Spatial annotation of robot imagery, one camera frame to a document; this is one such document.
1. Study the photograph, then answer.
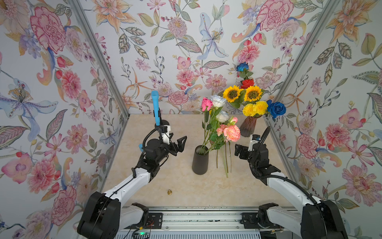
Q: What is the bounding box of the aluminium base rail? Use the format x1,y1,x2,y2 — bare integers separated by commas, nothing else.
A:
74,206,332,239

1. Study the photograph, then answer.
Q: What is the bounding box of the magenta rose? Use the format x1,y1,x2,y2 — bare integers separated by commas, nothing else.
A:
202,98,213,112

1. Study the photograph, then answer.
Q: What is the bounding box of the small blue rose top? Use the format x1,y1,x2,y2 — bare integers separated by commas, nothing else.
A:
236,62,249,72

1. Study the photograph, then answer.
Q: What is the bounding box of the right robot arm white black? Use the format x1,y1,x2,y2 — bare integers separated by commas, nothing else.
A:
234,127,348,239

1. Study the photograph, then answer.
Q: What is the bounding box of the dark grey vase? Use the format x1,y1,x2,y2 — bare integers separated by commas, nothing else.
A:
192,145,209,175

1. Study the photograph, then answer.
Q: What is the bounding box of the blue rose large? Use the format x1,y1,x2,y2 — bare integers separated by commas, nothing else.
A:
266,100,286,119

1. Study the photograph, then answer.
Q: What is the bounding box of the small white rose bud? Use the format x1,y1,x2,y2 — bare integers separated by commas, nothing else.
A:
216,111,229,123

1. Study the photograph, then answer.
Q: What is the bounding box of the red rose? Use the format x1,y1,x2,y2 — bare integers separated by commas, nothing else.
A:
240,79,254,89

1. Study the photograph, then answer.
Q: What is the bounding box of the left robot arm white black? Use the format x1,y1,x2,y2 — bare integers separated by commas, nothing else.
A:
77,125,187,239

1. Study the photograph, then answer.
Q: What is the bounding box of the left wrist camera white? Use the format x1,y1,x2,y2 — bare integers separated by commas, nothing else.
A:
159,125,171,145

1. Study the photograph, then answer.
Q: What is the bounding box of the pink peony flower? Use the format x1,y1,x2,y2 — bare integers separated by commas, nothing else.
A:
223,125,241,142

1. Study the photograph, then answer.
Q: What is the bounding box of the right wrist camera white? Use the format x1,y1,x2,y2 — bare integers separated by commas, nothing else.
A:
248,134,261,151

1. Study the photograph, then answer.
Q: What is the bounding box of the pink ribbed glass vase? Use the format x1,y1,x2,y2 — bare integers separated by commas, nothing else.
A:
240,116,259,137

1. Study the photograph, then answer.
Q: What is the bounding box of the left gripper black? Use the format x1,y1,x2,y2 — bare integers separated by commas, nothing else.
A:
154,134,187,165

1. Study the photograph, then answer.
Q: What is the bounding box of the white rose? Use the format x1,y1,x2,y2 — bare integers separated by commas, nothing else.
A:
211,95,227,108

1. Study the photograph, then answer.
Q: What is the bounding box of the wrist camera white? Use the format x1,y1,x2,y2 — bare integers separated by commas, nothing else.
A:
248,134,261,151
159,125,171,145

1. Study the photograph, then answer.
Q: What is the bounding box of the blue tube on black stand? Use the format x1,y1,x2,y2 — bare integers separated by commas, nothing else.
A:
151,91,169,126

